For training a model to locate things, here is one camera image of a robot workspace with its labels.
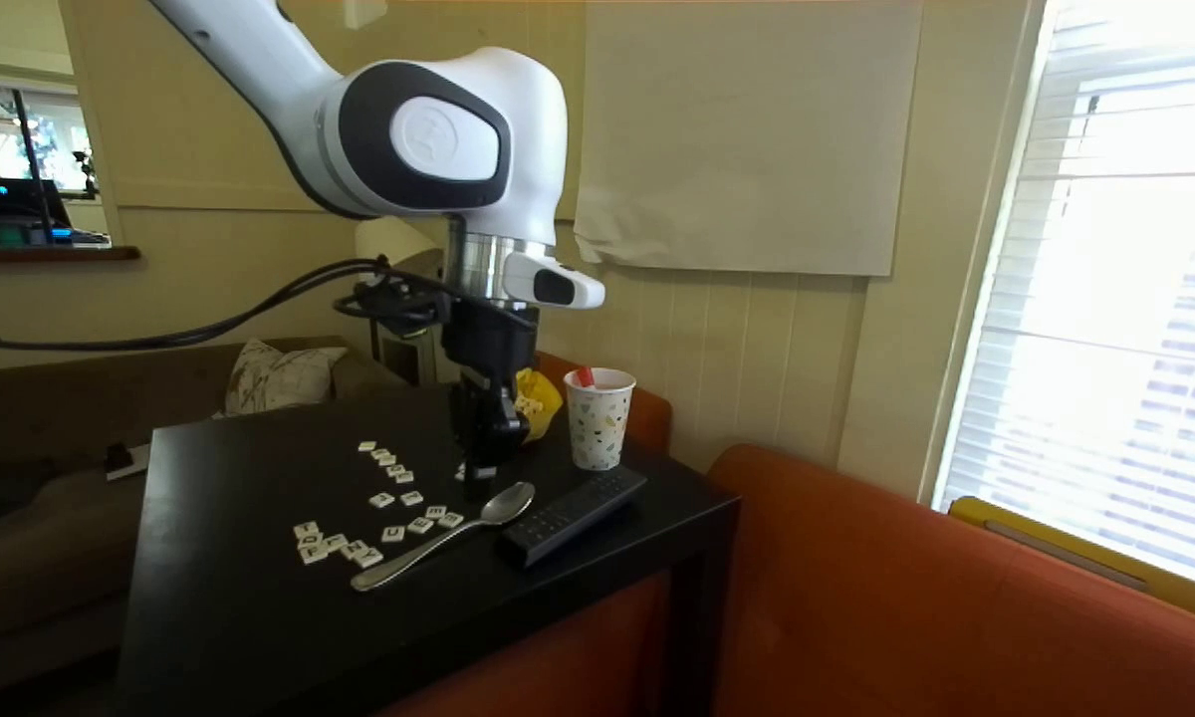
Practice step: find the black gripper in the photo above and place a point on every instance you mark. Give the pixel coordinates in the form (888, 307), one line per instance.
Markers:
(490, 342)

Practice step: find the black remote control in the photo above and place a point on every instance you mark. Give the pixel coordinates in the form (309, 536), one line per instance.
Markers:
(569, 517)

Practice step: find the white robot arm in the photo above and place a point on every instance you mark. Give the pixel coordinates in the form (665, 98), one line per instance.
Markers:
(451, 135)

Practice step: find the cream letter tile O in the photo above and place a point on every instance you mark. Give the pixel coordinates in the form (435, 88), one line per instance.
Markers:
(393, 469)
(487, 471)

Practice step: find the yellow plastic object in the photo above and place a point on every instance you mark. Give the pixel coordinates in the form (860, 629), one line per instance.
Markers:
(541, 404)

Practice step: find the cream letter tile N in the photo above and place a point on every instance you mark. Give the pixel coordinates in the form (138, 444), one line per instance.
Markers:
(463, 471)
(354, 549)

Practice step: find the silver metal spoon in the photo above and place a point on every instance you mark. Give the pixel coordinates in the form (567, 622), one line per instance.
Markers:
(508, 504)

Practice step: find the cream letter tile L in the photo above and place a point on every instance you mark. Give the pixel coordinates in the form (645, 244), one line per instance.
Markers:
(405, 476)

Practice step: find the cream letter tile E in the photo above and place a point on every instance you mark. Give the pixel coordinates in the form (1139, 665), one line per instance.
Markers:
(451, 521)
(421, 528)
(435, 511)

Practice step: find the white dotted paper cup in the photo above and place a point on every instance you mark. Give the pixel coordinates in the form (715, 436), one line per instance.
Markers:
(597, 423)

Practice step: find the cream letter tile T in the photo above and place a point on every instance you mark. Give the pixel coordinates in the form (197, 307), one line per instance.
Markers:
(305, 531)
(382, 500)
(410, 497)

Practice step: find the cream letter tile U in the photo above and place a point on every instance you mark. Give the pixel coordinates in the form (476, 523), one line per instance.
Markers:
(395, 536)

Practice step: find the cream letter tile Y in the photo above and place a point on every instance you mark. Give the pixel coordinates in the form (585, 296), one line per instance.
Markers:
(367, 561)

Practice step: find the beige throw pillow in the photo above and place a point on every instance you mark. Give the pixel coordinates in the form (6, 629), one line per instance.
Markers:
(280, 379)

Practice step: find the black side table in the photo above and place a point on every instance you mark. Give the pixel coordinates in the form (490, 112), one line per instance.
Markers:
(252, 601)

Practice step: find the orange sofa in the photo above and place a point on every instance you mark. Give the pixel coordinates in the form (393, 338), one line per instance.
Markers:
(888, 601)

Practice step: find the brown couch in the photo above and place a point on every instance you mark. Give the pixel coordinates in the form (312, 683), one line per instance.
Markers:
(41, 561)

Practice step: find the brown wooden ledge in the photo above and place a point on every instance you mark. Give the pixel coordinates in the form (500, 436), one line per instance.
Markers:
(41, 253)

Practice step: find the black device on ledge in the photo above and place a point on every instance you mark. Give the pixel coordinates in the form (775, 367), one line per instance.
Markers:
(13, 209)

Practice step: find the yellow window sill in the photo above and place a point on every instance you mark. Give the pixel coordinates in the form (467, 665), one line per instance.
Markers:
(1088, 561)

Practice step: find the white window blinds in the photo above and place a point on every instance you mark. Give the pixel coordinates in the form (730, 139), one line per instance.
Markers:
(1127, 334)

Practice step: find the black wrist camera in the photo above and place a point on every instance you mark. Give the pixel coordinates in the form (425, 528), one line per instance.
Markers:
(405, 306)

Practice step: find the white wall board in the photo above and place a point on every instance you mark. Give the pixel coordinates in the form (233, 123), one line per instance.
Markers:
(742, 135)

